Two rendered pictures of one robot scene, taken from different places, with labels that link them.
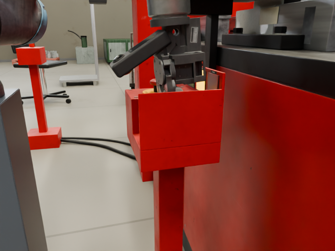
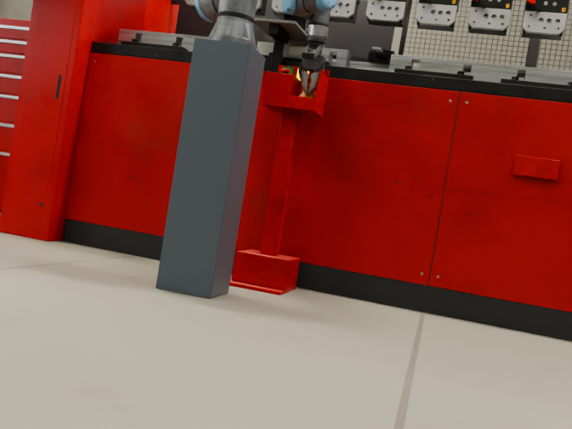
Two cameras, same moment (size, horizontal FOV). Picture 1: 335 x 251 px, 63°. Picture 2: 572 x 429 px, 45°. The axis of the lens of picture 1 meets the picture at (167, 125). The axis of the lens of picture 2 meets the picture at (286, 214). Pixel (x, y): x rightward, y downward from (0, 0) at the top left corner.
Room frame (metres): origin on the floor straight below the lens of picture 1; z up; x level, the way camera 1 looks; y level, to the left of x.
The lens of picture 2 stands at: (-0.67, 2.21, 0.33)
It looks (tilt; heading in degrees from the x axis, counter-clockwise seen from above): 1 degrees down; 298
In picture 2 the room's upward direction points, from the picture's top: 9 degrees clockwise
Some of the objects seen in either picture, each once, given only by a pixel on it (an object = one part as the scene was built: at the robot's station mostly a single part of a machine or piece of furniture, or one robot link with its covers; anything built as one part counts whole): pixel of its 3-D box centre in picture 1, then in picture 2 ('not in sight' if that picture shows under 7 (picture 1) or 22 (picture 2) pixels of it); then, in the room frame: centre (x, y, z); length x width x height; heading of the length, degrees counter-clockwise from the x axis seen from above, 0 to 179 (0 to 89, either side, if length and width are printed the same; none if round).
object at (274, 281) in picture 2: not in sight; (265, 271); (0.57, 0.03, 0.06); 0.25 x 0.20 x 0.12; 105
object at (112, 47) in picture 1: (133, 50); not in sight; (9.12, 1.08, 0.35); 1.79 x 1.64 x 0.71; 106
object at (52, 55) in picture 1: (36, 57); not in sight; (8.69, 4.02, 0.18); 1.24 x 0.86 x 0.35; 106
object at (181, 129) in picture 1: (168, 109); (295, 87); (0.58, 0.00, 0.75); 0.20 x 0.16 x 0.18; 15
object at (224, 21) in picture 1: (200, 29); (171, 45); (1.32, -0.15, 0.92); 0.50 x 0.06 x 0.10; 13
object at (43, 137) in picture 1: (38, 96); not in sight; (2.18, 1.04, 0.42); 0.25 x 0.20 x 0.83; 103
